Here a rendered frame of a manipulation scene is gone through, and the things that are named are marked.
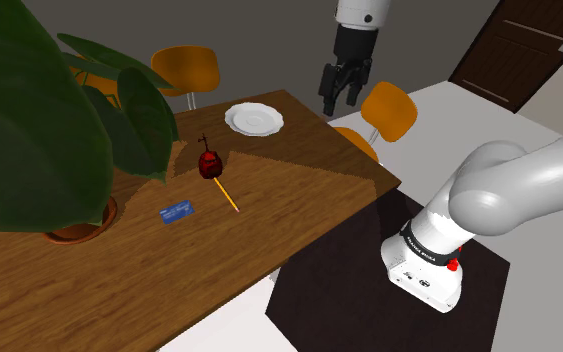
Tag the white plate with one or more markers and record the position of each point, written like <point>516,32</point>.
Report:
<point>253,119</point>

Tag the dark robot stand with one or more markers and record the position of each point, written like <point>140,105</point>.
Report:
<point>349,292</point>

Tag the dark brown door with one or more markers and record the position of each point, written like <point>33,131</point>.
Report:
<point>520,48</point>

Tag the red apple with stem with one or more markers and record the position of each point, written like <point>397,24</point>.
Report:
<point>210,164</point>

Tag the yellow pencil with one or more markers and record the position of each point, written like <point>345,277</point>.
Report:
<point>226,195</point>

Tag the orange chair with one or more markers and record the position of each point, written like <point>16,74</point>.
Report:
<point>389,111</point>
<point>100,84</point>
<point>186,68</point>

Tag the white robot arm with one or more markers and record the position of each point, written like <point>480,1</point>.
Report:
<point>500,195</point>

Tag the brown wooden table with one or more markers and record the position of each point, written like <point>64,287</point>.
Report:
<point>261,234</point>

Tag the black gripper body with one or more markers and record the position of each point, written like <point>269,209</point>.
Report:
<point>355,45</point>

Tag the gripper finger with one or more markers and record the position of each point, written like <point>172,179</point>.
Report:
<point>328,88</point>
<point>356,84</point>

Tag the large green potted plant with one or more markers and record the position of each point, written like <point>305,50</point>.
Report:
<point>27,126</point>

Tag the blue card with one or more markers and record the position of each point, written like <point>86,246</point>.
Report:
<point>177,212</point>

